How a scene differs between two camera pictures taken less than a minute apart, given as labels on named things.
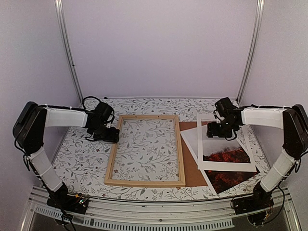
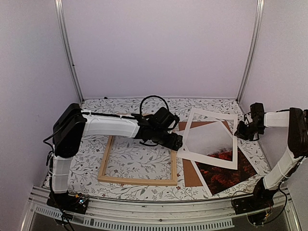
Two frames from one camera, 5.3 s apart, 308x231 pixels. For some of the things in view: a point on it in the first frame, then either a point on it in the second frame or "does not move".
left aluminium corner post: x=62 y=26 does not move
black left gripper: x=112 y=137 → x=171 y=144
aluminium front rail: x=198 y=214 does not move
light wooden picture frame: x=181 y=182 → x=173 y=181
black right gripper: x=212 y=131 → x=239 y=132
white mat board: x=220 y=165 → x=198 y=157
